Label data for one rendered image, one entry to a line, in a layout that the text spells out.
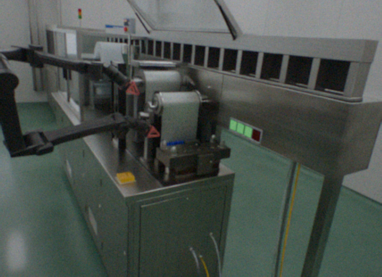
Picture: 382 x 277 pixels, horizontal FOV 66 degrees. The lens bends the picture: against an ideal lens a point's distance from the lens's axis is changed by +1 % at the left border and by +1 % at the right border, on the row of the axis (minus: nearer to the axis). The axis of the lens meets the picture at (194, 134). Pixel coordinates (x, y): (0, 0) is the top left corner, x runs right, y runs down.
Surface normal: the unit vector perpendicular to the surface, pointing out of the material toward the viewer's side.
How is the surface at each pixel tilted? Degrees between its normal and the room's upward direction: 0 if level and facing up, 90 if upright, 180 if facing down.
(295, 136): 90
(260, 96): 90
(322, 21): 90
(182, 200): 90
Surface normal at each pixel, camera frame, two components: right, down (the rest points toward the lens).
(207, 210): 0.52, 0.31
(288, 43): -0.85, 0.10
